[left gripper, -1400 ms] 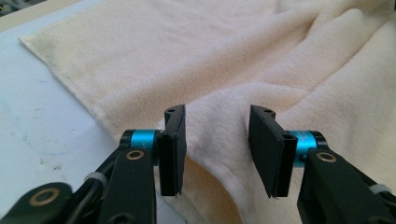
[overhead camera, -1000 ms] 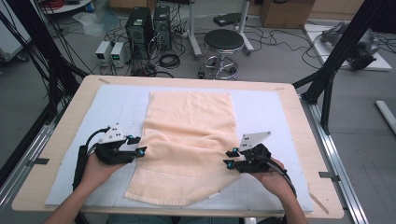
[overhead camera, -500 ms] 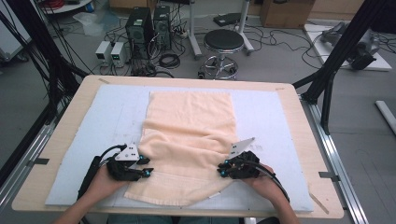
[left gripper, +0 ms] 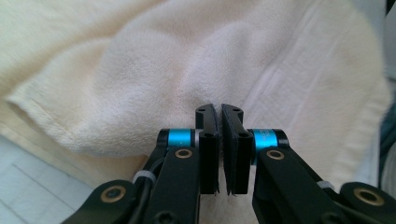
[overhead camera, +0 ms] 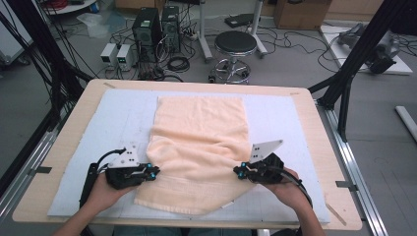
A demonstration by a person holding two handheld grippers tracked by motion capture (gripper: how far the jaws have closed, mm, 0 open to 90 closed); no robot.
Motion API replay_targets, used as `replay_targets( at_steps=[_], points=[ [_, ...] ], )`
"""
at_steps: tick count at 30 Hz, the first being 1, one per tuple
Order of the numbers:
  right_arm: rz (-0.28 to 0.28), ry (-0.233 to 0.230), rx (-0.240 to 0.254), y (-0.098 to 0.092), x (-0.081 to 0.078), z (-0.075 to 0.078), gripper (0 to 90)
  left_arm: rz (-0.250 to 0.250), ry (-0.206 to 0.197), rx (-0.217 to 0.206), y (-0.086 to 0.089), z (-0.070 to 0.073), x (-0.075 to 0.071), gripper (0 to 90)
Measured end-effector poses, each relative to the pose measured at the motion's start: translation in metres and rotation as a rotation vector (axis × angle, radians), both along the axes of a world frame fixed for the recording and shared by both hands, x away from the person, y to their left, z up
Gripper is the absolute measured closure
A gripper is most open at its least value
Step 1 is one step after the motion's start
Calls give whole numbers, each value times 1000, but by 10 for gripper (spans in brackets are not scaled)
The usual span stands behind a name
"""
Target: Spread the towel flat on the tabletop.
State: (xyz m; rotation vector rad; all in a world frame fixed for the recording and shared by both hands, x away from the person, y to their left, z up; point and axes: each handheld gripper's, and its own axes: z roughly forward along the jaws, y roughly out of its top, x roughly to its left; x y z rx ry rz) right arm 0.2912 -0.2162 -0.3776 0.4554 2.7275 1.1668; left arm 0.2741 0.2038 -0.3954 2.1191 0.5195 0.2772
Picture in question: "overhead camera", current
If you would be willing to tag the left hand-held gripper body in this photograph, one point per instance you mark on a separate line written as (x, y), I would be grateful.
(126, 175)

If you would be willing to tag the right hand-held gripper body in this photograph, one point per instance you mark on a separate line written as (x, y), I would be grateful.
(265, 170)

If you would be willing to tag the peach towel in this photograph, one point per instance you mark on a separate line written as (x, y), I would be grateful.
(196, 137)

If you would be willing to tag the person's left hand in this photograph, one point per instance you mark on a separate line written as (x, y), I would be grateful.
(105, 196)

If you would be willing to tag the person's right hand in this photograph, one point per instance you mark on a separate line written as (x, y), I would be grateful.
(288, 191)

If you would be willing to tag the white grid mat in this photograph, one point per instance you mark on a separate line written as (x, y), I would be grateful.
(114, 114)

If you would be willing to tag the thin wooden stick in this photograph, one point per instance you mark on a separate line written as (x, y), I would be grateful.
(336, 214)

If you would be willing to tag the white power supply box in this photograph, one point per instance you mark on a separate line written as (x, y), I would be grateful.
(124, 55)
(108, 54)

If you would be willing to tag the black round stool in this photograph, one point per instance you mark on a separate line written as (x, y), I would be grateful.
(235, 42)

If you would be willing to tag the large black computer tower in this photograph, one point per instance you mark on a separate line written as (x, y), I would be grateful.
(146, 29)

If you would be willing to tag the white metal stand leg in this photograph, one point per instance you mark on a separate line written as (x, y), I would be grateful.
(204, 32)
(256, 26)

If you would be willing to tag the slim black computer tower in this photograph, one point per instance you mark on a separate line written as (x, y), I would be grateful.
(170, 29)

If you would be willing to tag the flat black device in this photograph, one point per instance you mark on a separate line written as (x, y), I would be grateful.
(239, 20)

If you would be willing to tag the white tube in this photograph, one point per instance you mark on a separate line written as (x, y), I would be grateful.
(406, 119)

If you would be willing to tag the clear plastic bag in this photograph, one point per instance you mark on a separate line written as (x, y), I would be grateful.
(95, 26)

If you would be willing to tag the cardboard box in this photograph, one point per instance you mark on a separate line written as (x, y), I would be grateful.
(301, 14)

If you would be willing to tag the white floor board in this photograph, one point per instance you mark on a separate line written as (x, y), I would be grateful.
(400, 67)

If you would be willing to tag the grey machine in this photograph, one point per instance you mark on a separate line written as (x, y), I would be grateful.
(387, 46)

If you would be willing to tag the white round table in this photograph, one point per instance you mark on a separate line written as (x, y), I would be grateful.
(72, 8)

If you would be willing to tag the white panel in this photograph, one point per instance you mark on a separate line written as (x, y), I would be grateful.
(10, 42)

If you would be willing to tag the grey metal bracket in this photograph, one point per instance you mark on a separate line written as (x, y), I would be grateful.
(345, 185)
(42, 169)

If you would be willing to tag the aluminium rail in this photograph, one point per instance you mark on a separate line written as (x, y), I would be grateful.
(347, 164)
(26, 173)

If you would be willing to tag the black metal frame post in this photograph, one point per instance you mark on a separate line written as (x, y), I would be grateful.
(42, 42)
(360, 49)

